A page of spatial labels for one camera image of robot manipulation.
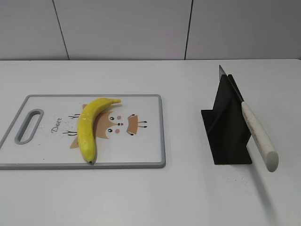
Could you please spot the yellow plastic banana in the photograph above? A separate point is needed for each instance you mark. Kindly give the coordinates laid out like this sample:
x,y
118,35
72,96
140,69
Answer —
x,y
85,131

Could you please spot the black knife stand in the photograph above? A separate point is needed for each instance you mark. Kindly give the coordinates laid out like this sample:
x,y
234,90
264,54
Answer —
x,y
225,126

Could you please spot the white deer print cutting board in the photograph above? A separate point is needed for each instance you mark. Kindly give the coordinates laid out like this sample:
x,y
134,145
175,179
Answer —
x,y
43,134

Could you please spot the steel knife with white handle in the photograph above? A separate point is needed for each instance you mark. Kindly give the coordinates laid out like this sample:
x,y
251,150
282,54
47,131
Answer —
x,y
261,138

